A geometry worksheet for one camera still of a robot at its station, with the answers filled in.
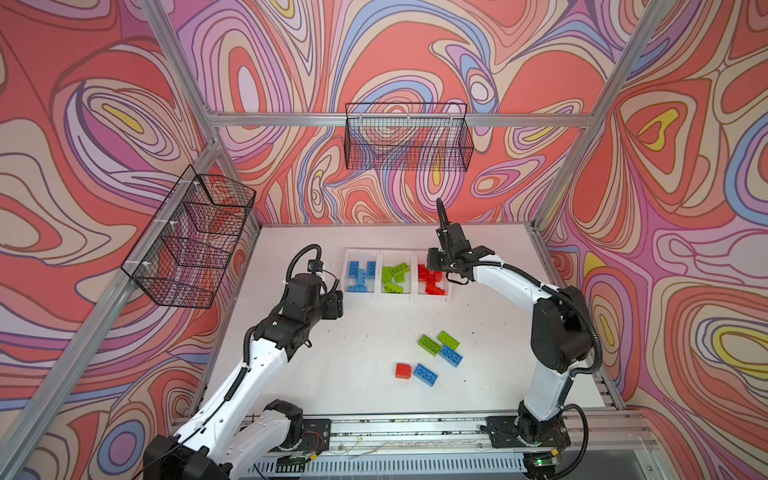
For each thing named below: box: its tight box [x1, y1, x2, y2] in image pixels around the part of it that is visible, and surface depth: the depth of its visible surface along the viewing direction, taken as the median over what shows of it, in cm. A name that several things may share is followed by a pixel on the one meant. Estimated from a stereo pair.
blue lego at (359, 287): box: [348, 281, 368, 293], surface depth 101 cm
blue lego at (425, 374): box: [413, 363, 439, 387], surface depth 84 cm
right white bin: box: [414, 248, 452, 303], surface depth 99 cm
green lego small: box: [382, 266, 393, 284], surface depth 106 cm
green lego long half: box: [437, 330, 460, 351], surface depth 91 cm
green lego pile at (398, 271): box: [384, 262, 410, 283], surface depth 104 cm
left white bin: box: [344, 248, 380, 301], surface depth 103 cm
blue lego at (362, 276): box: [357, 269, 367, 287], surface depth 104 cm
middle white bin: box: [378, 249, 416, 302], surface depth 103 cm
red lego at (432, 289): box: [425, 282, 446, 295], surface depth 101 cm
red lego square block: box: [395, 363, 413, 380], surface depth 84 cm
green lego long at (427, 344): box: [418, 334, 442, 356], surface depth 90 cm
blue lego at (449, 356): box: [440, 345, 463, 367], surface depth 86 cm
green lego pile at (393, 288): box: [384, 282, 404, 294], surface depth 101 cm
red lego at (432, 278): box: [425, 270, 446, 293], surface depth 101 cm
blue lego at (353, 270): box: [348, 261, 359, 279], surface depth 104 cm
